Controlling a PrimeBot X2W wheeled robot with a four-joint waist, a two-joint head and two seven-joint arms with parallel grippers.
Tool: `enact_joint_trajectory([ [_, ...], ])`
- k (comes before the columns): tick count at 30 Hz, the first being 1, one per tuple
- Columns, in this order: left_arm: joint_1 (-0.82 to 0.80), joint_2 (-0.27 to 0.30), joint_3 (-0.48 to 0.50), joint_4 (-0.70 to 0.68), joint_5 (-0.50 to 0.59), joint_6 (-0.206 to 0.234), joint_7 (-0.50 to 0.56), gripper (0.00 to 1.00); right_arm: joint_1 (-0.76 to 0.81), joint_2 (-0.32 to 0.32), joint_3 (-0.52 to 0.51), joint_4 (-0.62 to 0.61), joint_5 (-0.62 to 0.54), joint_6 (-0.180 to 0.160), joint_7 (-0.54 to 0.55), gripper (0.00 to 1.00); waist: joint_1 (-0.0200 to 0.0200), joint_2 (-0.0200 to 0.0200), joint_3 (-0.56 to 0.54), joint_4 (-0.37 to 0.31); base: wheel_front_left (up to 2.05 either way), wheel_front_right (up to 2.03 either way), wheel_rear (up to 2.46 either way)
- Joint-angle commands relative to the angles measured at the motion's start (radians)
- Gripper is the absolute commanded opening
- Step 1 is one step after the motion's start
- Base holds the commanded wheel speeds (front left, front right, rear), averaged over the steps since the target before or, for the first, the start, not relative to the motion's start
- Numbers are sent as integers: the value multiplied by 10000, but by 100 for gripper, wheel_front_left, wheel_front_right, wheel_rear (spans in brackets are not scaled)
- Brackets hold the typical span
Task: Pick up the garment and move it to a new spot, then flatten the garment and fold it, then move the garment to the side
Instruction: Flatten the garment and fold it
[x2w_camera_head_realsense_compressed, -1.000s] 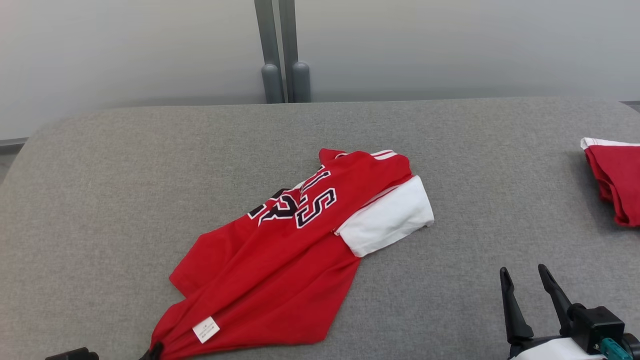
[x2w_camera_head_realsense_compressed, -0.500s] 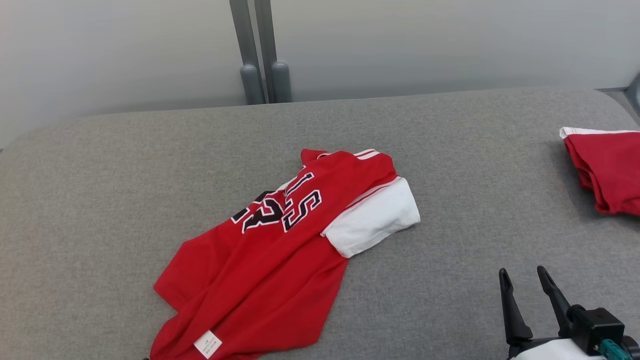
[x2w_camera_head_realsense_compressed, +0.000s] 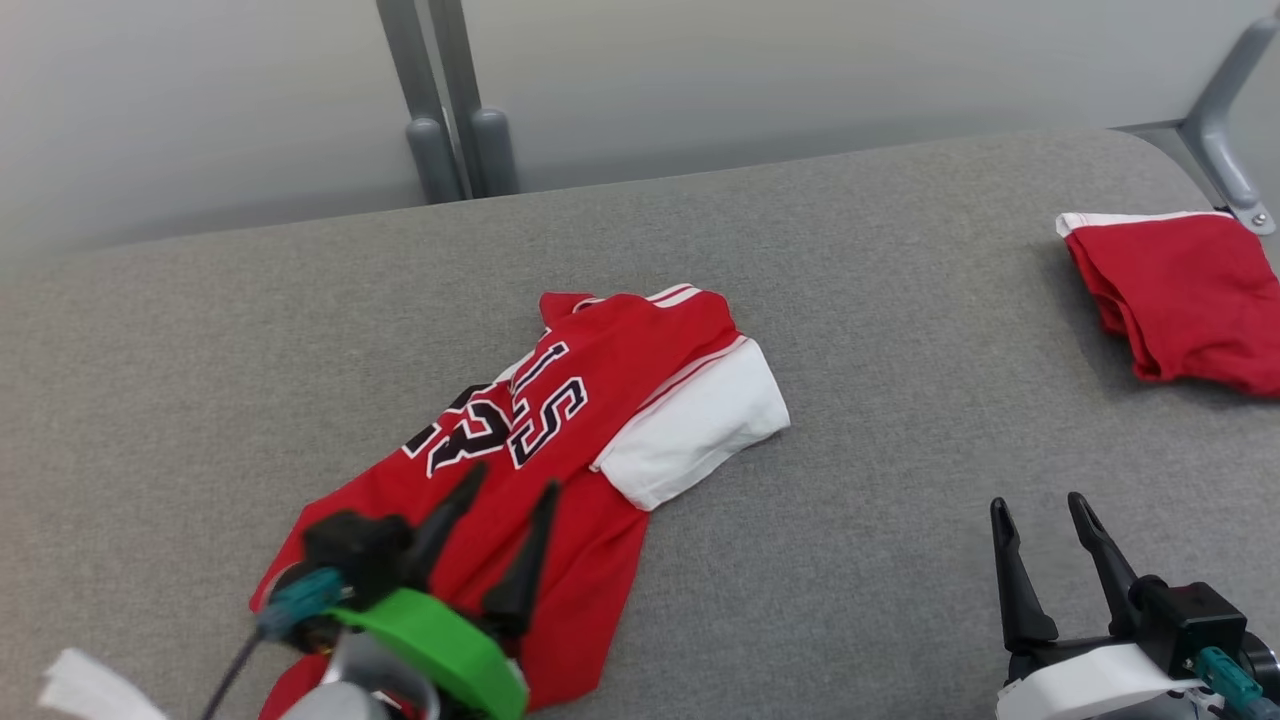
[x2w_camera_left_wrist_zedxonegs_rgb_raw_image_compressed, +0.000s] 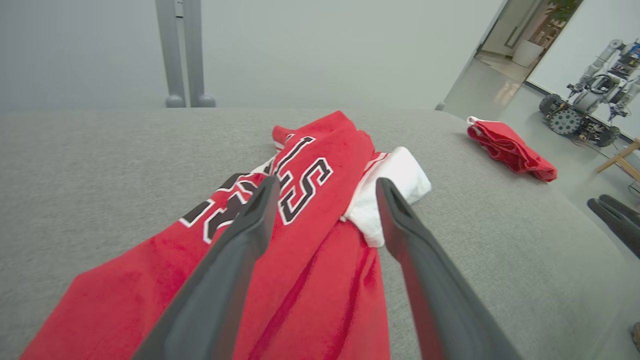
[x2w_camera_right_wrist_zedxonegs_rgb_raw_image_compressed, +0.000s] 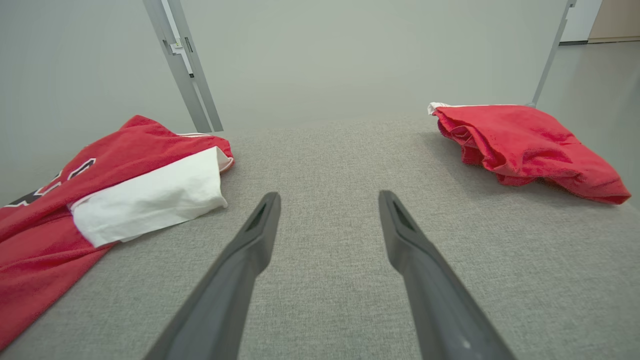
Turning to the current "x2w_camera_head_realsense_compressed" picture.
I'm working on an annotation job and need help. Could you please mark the white tape tag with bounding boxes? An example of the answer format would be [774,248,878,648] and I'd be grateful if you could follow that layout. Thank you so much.
[40,647,171,720]

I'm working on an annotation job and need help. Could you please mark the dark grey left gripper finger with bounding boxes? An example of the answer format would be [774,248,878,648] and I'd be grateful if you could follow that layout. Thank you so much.
[404,461,489,592]
[482,479,562,637]

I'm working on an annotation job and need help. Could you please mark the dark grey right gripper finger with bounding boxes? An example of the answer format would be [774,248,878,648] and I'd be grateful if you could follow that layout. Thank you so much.
[990,496,1060,652]
[1067,490,1142,641]

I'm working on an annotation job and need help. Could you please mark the red white jersey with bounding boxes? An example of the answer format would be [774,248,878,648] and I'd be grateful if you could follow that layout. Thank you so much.
[250,284,792,720]

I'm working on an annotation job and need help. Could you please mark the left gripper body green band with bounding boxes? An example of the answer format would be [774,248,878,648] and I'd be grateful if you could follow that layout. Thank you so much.
[328,587,530,720]

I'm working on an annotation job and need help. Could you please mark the thin black cable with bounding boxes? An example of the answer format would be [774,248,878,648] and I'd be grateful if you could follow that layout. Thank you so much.
[200,628,263,720]

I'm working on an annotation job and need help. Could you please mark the grey partition post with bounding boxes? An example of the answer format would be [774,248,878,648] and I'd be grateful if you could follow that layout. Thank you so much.
[375,0,467,206]
[428,0,521,199]

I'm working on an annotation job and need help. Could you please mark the red shorts with white stripe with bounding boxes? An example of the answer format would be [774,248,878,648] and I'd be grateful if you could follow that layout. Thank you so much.
[1056,210,1280,398]

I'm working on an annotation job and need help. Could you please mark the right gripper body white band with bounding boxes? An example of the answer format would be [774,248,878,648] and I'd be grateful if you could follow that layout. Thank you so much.
[996,638,1217,720]

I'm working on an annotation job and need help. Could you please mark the grey angled partition leg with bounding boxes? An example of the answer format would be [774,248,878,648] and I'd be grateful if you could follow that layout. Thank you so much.
[1115,10,1280,237]

